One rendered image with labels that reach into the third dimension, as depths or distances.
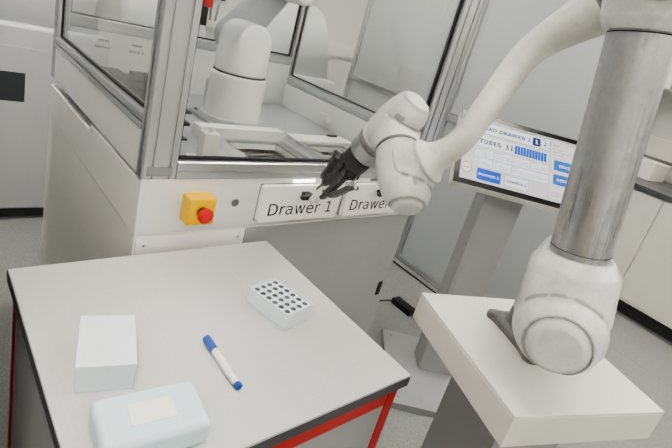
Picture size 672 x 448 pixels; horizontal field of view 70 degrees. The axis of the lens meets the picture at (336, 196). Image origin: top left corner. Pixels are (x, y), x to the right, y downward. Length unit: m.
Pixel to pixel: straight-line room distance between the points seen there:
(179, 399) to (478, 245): 1.50
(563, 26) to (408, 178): 0.41
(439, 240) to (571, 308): 2.29
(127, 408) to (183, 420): 0.08
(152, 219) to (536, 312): 0.86
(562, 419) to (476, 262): 1.13
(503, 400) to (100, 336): 0.71
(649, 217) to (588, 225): 3.00
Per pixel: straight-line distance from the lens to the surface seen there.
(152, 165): 1.17
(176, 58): 1.11
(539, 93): 2.80
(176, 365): 0.94
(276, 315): 1.06
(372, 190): 1.59
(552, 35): 1.06
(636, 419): 1.22
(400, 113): 1.09
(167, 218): 1.24
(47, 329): 1.01
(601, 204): 0.89
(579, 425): 1.11
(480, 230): 2.04
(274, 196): 1.34
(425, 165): 1.00
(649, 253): 3.91
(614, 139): 0.88
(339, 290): 1.77
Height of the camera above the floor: 1.38
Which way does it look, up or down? 19 degrees down
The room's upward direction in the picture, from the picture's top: 16 degrees clockwise
